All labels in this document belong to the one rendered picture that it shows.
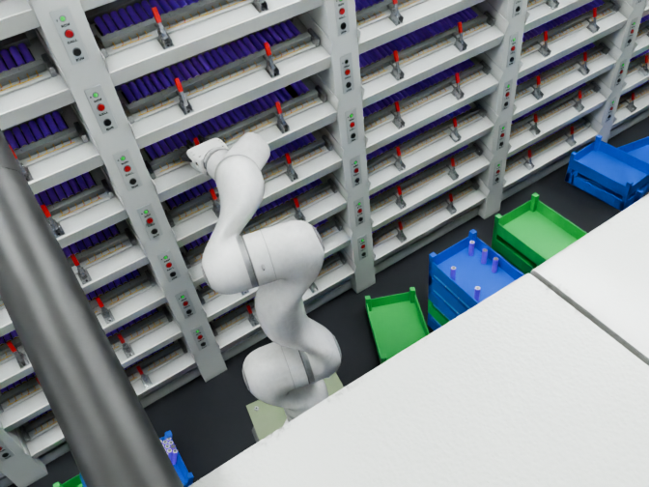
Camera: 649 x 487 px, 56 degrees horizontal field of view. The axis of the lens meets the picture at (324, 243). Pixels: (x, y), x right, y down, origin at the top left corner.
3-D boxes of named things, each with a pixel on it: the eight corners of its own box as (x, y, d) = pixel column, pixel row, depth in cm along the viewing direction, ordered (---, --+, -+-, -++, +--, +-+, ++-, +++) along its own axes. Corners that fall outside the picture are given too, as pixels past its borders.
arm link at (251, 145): (255, 120, 126) (245, 127, 155) (205, 178, 125) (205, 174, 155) (288, 149, 128) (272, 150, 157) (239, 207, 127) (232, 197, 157)
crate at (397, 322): (435, 360, 224) (436, 348, 218) (381, 371, 223) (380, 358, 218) (414, 299, 245) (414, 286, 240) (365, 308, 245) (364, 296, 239)
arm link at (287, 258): (271, 360, 151) (333, 339, 153) (286, 402, 143) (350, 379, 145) (226, 224, 113) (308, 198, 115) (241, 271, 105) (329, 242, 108)
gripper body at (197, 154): (206, 183, 159) (190, 168, 167) (239, 166, 162) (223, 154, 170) (196, 157, 154) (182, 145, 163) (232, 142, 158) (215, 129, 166)
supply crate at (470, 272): (534, 295, 201) (538, 279, 195) (488, 325, 194) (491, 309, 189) (471, 243, 219) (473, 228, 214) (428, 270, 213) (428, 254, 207)
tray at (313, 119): (336, 121, 192) (339, 100, 183) (159, 203, 172) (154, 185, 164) (302, 78, 199) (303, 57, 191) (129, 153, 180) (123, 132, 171)
